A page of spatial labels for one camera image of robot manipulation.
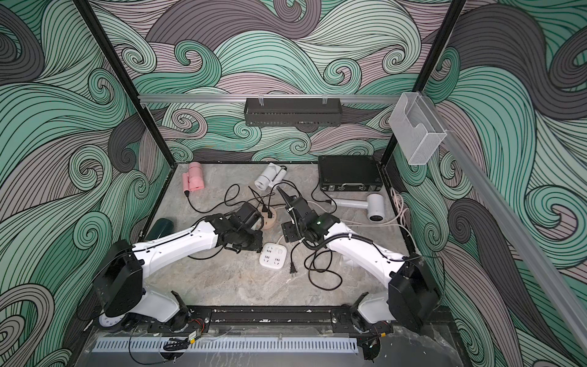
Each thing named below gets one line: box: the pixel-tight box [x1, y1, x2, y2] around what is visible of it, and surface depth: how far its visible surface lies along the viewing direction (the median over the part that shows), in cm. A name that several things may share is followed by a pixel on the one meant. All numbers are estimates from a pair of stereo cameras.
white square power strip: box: [259, 243, 287, 270], surface depth 87 cm
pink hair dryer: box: [181, 161, 205, 193], surface depth 112 cm
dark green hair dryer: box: [145, 217, 175, 241], surface depth 93 cm
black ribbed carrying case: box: [317, 155, 383, 192], surface depth 119 cm
